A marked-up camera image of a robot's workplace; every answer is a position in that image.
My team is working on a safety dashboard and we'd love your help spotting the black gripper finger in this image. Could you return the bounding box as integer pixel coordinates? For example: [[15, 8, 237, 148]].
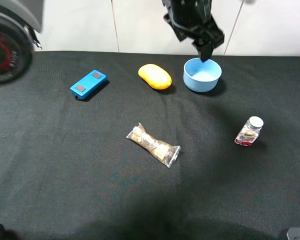
[[192, 40, 214, 62]]

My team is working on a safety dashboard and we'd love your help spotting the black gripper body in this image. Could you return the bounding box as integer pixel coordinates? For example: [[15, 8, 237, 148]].
[[162, 0, 225, 48]]

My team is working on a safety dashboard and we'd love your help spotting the light blue bowl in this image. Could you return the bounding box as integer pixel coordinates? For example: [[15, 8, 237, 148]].
[[183, 57, 222, 93]]

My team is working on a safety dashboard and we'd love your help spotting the yellow mango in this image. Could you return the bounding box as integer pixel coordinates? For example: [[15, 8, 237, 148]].
[[138, 64, 172, 90]]

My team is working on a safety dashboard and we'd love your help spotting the small candy bottle silver lid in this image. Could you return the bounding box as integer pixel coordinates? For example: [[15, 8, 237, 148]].
[[234, 116, 264, 146]]

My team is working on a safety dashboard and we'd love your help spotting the blue rectangular box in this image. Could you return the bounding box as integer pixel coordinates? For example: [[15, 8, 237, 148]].
[[70, 69, 107, 100]]

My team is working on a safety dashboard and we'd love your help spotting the clear wrapped snack bar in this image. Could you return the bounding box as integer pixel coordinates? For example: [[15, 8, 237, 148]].
[[126, 122, 181, 168]]

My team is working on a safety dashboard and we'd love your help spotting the black tablecloth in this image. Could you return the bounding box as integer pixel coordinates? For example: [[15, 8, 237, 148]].
[[0, 52, 300, 240]]

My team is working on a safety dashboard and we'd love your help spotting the grey base part right corner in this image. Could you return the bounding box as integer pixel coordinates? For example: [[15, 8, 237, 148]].
[[286, 227, 300, 240]]

